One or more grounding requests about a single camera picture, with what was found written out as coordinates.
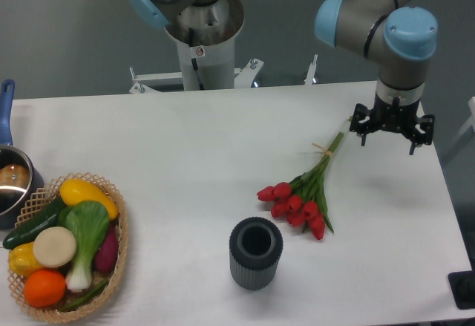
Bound yellow bell pepper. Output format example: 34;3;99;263
8;242;45;277

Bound yellow squash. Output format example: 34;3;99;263
59;178;119;221

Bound blue handled saucepan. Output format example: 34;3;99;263
1;79;44;230

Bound green bok choy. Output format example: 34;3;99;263
59;201;110;293

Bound white frame at right edge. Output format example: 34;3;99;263
442;97;474;160

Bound dark green cucumber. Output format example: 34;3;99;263
3;197;67;250

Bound dark grey ribbed vase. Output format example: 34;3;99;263
229;217;284;290

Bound purple sweet potato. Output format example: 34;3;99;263
94;225;119;273

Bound green chili pepper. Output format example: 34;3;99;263
59;278;109;312

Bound woven wicker basket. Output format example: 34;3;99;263
4;173;128;323

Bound black device at table edge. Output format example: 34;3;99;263
448;270;474;310

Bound red tulip bouquet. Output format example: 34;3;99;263
256;118;352;241

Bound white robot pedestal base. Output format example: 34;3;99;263
129;0;264;91

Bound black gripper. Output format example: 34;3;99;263
350;95;435;155

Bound orange fruit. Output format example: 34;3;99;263
23;269;66;307

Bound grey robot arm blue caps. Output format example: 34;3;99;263
128;0;438;148

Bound beige round disc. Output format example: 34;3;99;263
33;226;76;268

